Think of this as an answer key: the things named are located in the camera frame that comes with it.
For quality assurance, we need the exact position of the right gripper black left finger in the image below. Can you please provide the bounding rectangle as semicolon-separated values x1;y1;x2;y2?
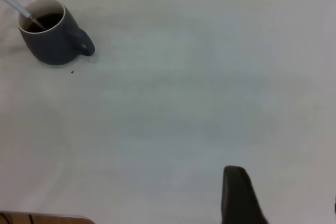
219;165;269;224

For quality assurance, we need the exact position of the dark grey ceramic mug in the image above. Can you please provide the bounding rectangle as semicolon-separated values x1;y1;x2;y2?
17;0;96;66

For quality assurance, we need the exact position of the spoon with pale blue handle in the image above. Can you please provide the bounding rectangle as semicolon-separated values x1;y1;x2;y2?
0;0;47;29

